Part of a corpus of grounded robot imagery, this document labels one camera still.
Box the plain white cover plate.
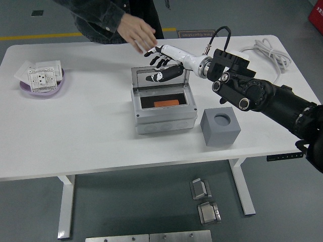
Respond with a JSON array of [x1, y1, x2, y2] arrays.
[[14, 60, 37, 84]]

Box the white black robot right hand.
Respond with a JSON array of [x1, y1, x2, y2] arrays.
[[143, 44, 202, 84]]

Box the grey cube with round hole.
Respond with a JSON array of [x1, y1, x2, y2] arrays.
[[200, 106, 241, 147]]

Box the white switch panel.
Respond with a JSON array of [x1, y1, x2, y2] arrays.
[[35, 60, 63, 81]]

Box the red box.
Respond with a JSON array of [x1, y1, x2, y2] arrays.
[[307, 0, 323, 31]]

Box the purple bowl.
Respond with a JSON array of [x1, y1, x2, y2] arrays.
[[19, 67, 66, 98]]

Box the grey metal plate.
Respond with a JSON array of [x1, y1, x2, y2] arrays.
[[85, 234, 150, 242], [149, 229, 212, 242]]

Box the white table leg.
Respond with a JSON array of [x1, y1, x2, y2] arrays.
[[57, 174, 76, 239], [229, 157, 256, 216]]

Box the orange cylinder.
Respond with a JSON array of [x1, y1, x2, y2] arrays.
[[154, 99, 180, 107]]

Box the white printed wall socket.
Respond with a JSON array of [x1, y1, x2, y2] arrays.
[[27, 67, 58, 92]]

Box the grey junction box clear lid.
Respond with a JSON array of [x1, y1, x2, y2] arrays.
[[130, 66, 198, 136]]

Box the white power strip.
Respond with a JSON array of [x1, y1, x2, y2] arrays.
[[228, 49, 250, 63]]

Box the small metal block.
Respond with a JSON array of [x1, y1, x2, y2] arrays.
[[197, 201, 222, 225], [189, 177, 212, 201]]

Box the white power cord with plug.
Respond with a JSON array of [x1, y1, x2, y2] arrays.
[[239, 38, 293, 84]]

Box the person's right hand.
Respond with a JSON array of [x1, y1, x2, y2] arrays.
[[117, 12, 157, 54]]

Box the person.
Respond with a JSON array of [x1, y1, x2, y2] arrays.
[[72, 0, 165, 45]]

